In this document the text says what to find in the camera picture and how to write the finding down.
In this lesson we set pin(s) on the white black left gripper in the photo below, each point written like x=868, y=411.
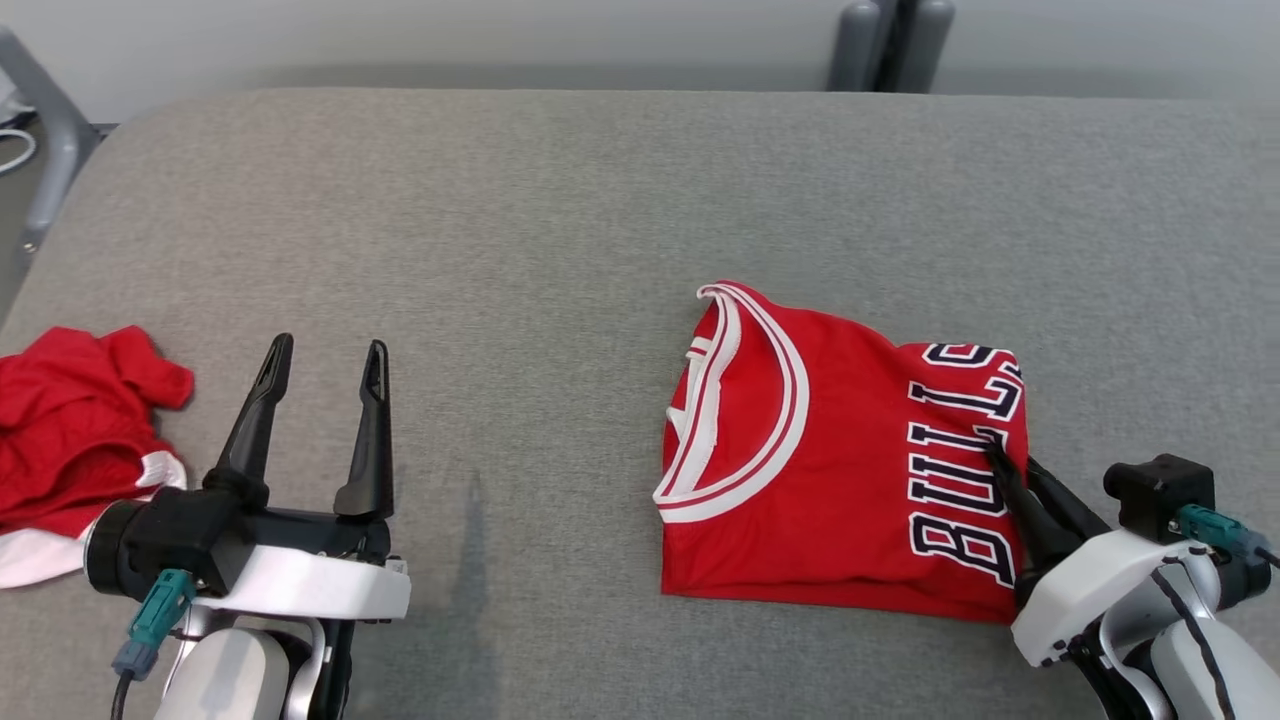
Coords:
x=320, y=585

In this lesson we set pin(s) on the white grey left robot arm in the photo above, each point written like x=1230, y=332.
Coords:
x=230, y=670

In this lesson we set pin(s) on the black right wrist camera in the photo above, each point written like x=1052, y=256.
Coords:
x=1155, y=495

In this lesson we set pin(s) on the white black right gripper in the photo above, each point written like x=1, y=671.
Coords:
x=1080, y=590

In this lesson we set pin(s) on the red shorts with white waistband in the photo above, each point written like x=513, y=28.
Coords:
x=70, y=430

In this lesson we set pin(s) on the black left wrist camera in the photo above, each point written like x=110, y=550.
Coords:
x=170, y=535

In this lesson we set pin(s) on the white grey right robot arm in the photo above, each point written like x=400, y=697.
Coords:
x=1200, y=660

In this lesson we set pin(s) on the grey metal frame leg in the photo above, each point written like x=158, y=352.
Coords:
x=55, y=130

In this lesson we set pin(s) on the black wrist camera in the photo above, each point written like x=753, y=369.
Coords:
x=1155, y=495
x=170, y=535

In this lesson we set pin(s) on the red Bulls basketball jersey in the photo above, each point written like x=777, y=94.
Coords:
x=850, y=470

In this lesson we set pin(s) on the grey metal partition post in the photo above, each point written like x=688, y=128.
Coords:
x=890, y=40

